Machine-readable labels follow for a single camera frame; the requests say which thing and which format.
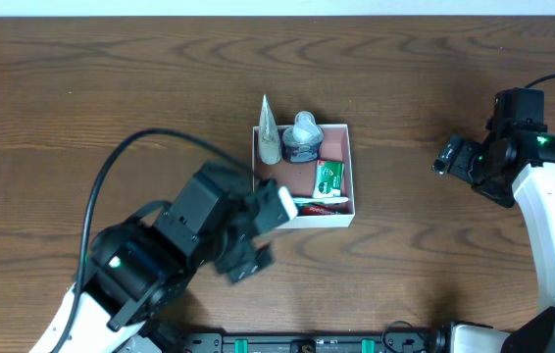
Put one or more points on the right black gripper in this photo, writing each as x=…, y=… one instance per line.
x=467, y=160

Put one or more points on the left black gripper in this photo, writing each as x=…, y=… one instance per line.
x=240, y=233

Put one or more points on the red green toothpaste tube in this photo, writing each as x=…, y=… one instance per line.
x=316, y=210

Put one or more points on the green white toothbrush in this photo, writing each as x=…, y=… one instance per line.
x=322, y=201

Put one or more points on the white Pantene tube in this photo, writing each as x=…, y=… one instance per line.
x=269, y=143

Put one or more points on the green white soap packet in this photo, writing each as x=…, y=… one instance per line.
x=328, y=179

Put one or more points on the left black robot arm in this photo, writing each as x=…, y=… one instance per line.
x=141, y=265

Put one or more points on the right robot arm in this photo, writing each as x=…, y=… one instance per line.
x=515, y=170

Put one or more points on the white box with pink interior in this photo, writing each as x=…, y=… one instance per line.
x=300, y=178

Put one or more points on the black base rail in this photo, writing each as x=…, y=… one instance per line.
x=401, y=340

